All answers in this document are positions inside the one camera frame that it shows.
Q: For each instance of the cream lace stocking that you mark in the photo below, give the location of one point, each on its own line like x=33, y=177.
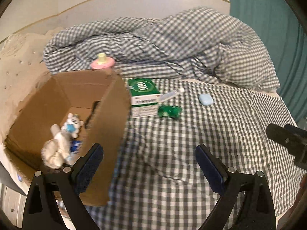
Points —
x=56, y=150

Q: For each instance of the green white medicine box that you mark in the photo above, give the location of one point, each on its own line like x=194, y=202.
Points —
x=144, y=97

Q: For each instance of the white drawer cabinet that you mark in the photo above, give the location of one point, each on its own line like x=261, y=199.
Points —
x=12, y=203

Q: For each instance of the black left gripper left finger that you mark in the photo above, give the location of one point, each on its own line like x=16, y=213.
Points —
x=41, y=210

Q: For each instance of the green foil packet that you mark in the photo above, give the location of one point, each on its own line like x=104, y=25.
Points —
x=169, y=111

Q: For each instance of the white blue plush toy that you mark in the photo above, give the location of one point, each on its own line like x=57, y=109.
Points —
x=73, y=125

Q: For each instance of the brown cardboard box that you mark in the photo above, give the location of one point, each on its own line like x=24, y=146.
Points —
x=79, y=109

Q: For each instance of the teal curtain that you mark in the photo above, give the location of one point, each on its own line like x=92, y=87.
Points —
x=284, y=37

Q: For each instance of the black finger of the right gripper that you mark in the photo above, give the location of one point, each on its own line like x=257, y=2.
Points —
x=277, y=133

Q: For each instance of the grey checkered duvet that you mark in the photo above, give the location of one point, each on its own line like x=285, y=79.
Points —
x=199, y=43

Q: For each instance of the person's hand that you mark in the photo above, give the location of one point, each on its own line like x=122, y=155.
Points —
x=282, y=220

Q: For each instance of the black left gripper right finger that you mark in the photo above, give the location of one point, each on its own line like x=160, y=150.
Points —
x=256, y=211

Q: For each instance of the grey checkered bed sheet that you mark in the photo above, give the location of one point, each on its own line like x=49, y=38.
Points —
x=157, y=183

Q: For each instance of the beige tufted headboard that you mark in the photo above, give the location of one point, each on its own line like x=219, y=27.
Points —
x=21, y=69

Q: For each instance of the pink bottle yellow cap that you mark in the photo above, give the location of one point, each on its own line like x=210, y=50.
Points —
x=102, y=62

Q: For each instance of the clear jar blue label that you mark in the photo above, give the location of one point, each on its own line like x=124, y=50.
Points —
x=74, y=153

